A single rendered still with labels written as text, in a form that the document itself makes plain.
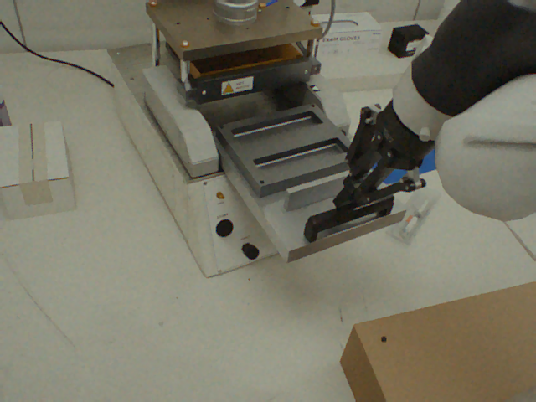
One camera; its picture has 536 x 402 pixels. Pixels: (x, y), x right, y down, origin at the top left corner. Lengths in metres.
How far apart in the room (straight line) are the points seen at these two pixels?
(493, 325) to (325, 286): 0.30
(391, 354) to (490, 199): 0.42
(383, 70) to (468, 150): 1.13
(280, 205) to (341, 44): 0.83
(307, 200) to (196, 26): 0.36
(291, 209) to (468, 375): 0.35
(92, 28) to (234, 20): 0.73
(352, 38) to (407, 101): 1.01
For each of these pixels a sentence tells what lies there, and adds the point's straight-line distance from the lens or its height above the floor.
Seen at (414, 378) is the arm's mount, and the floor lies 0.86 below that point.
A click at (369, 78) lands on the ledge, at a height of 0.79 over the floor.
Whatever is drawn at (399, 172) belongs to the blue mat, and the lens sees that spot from 1.29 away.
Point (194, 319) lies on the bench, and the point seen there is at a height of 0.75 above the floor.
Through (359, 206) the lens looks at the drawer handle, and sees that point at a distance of 0.79.
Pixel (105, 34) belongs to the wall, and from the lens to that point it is 1.64.
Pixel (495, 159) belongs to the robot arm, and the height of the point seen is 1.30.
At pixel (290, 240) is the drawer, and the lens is 0.77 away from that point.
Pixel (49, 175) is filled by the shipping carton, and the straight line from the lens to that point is 1.08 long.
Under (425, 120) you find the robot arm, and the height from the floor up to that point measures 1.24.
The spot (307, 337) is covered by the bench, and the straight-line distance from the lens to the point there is 0.94.
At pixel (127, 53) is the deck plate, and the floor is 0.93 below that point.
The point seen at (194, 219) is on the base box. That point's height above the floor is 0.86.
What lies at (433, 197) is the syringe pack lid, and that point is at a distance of 1.22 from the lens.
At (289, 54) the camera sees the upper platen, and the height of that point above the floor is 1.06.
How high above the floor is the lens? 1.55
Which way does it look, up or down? 44 degrees down
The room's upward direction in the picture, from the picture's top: 8 degrees clockwise
